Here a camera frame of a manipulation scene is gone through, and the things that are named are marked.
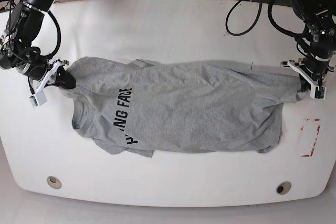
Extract right table cable grommet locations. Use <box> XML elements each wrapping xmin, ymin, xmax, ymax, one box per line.
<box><xmin>276</xmin><ymin>182</ymin><xmax>292</xmax><ymax>195</ymax></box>

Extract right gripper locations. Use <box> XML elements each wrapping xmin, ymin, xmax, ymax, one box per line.
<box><xmin>13</xmin><ymin>58</ymin><xmax>76</xmax><ymax>89</ymax></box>

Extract table cable grommet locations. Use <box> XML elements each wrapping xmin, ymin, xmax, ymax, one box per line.
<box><xmin>276</xmin><ymin>182</ymin><xmax>292</xmax><ymax>195</ymax></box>
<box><xmin>47</xmin><ymin>176</ymin><xmax>62</xmax><ymax>189</ymax></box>

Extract left table cable grommet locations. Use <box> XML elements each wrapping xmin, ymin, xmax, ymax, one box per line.
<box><xmin>47</xmin><ymin>176</ymin><xmax>62</xmax><ymax>189</ymax></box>

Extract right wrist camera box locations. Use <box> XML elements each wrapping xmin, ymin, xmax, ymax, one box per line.
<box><xmin>29</xmin><ymin>92</ymin><xmax>47</xmax><ymax>106</ymax></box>

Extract red tape rectangle marking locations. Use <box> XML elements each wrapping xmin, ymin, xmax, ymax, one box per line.
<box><xmin>298</xmin><ymin>119</ymin><xmax>321</xmax><ymax>157</ymax></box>

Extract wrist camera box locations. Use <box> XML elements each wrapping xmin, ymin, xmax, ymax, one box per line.
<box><xmin>310</xmin><ymin>85</ymin><xmax>327</xmax><ymax>100</ymax></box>
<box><xmin>29</xmin><ymin>92</ymin><xmax>47</xmax><ymax>106</ymax></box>

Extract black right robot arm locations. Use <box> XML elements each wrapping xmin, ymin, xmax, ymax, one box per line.
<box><xmin>1</xmin><ymin>0</ymin><xmax>61</xmax><ymax>81</ymax></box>

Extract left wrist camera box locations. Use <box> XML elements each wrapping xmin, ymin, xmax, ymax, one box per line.
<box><xmin>310</xmin><ymin>85</ymin><xmax>327</xmax><ymax>100</ymax></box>

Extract grey Hugging Face T-shirt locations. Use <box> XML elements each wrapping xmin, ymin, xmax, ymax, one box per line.
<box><xmin>64</xmin><ymin>57</ymin><xmax>306</xmax><ymax>157</ymax></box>

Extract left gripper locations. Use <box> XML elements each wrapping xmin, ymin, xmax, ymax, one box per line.
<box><xmin>297</xmin><ymin>48</ymin><xmax>335</xmax><ymax>92</ymax></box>

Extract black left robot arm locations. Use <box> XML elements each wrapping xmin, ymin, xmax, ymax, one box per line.
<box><xmin>267</xmin><ymin>0</ymin><xmax>335</xmax><ymax>99</ymax></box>

